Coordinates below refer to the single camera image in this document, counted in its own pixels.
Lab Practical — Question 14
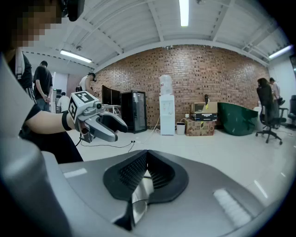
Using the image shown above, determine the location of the black wristband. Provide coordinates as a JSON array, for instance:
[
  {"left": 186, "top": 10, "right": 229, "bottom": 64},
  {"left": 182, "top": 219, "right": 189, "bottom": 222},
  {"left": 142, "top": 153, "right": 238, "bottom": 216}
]
[{"left": 61, "top": 110, "right": 73, "bottom": 131}]

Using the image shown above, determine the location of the black office chair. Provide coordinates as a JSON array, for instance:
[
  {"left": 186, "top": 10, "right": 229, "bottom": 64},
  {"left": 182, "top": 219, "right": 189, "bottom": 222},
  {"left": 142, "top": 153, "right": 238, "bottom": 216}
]
[{"left": 255, "top": 86, "right": 289, "bottom": 146}]

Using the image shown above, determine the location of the black monitor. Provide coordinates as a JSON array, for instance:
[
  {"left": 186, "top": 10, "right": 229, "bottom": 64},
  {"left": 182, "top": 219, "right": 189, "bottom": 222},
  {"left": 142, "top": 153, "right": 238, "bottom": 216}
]
[
  {"left": 111, "top": 88, "right": 122, "bottom": 106},
  {"left": 101, "top": 84, "right": 112, "bottom": 106}
]

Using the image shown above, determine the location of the flat black box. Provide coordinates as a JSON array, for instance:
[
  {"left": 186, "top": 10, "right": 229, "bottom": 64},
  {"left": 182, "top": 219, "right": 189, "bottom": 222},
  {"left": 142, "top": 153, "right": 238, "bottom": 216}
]
[{"left": 191, "top": 112, "right": 218, "bottom": 122}]

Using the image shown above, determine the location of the clear water dispenser bottle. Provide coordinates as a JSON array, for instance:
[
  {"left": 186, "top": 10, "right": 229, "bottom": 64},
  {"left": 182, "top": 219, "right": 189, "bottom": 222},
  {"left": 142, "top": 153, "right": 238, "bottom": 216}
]
[{"left": 159, "top": 74, "right": 174, "bottom": 96}]

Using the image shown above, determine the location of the person's left hand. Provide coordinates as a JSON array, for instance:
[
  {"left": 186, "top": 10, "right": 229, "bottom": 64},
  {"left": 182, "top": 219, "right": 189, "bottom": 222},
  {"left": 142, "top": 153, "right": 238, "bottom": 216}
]
[{"left": 80, "top": 121, "right": 91, "bottom": 136}]

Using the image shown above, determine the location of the black floor cable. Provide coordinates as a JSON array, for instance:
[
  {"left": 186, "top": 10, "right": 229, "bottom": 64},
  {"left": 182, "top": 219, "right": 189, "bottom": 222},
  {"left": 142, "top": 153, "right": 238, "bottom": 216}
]
[{"left": 75, "top": 136, "right": 136, "bottom": 154}]

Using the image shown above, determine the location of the person's black shirt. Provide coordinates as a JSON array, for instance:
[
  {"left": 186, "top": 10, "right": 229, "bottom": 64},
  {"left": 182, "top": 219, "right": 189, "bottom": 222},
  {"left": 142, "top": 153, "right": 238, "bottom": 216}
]
[{"left": 4, "top": 47, "right": 84, "bottom": 164}]

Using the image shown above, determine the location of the large green tub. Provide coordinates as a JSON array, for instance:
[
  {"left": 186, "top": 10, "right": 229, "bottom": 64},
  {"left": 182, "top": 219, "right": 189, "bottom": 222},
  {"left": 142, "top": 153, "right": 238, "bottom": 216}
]
[{"left": 217, "top": 102, "right": 259, "bottom": 137}]

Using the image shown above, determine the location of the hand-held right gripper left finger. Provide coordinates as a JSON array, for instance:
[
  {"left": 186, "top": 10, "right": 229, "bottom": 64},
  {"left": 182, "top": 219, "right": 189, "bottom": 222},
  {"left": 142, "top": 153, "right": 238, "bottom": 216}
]
[{"left": 41, "top": 149, "right": 148, "bottom": 237}]

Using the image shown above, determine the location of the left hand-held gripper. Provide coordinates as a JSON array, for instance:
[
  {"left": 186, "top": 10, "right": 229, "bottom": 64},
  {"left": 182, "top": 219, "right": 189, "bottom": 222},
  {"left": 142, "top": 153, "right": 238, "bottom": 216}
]
[{"left": 68, "top": 91, "right": 129, "bottom": 143}]

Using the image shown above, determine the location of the person's head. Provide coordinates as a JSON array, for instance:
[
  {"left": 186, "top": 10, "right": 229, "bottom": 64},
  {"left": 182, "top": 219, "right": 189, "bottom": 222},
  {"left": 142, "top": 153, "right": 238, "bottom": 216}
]
[{"left": 0, "top": 0, "right": 64, "bottom": 50}]

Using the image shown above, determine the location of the person's left forearm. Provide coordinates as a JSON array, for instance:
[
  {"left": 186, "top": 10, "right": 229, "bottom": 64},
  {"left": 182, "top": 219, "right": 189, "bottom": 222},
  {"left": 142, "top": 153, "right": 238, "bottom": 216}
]
[{"left": 25, "top": 110, "right": 77, "bottom": 135}]

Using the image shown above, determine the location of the printed brown cardboard box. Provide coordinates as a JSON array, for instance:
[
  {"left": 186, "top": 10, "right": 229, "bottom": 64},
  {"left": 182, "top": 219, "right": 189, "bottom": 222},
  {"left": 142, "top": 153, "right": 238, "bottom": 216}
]
[{"left": 184, "top": 118, "right": 216, "bottom": 137}]

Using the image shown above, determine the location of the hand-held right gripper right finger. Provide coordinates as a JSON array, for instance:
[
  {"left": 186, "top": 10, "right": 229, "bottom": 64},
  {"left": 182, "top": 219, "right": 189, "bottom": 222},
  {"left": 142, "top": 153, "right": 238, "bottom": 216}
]
[{"left": 131, "top": 150, "right": 275, "bottom": 237}]

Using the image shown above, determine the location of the plain brown cardboard box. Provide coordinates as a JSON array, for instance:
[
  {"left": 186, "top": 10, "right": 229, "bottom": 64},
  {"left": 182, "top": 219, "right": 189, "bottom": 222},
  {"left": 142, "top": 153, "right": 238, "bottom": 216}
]
[{"left": 190, "top": 101, "right": 218, "bottom": 114}]

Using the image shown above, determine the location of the long ceiling light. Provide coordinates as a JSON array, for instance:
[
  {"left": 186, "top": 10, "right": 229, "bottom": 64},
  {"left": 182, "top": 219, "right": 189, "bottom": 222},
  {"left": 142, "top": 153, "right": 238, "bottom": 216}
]
[
  {"left": 268, "top": 44, "right": 294, "bottom": 59},
  {"left": 60, "top": 49, "right": 93, "bottom": 64},
  {"left": 179, "top": 0, "right": 190, "bottom": 27}
]

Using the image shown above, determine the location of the white monitor table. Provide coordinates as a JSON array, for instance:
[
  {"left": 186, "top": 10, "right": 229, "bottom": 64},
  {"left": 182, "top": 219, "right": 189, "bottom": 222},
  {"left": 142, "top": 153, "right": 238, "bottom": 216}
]
[{"left": 102, "top": 104, "right": 122, "bottom": 116}]

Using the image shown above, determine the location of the white dispenser cable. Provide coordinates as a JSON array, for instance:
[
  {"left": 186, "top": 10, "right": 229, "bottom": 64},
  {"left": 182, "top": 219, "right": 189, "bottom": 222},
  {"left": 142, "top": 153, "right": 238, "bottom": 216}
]
[{"left": 143, "top": 115, "right": 161, "bottom": 142}]

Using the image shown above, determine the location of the white water dispenser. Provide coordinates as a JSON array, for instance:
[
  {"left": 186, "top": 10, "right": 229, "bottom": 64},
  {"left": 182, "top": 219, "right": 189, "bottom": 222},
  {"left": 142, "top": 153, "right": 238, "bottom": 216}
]
[{"left": 159, "top": 94, "right": 176, "bottom": 136}]

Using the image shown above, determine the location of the white shoulder strap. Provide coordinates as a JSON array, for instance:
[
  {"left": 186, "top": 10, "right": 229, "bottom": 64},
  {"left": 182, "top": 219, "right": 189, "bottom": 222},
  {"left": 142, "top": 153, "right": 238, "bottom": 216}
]
[{"left": 14, "top": 47, "right": 25, "bottom": 81}]

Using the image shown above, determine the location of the black head-worn camera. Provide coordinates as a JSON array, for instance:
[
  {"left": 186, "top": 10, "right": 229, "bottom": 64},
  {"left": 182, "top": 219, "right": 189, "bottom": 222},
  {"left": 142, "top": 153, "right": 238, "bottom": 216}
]
[{"left": 60, "top": 0, "right": 86, "bottom": 22}]

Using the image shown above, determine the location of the black glass-door cabinet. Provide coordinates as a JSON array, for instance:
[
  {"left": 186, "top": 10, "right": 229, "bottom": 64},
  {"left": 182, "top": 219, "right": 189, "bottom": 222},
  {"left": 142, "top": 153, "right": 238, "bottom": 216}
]
[{"left": 120, "top": 90, "right": 148, "bottom": 135}]

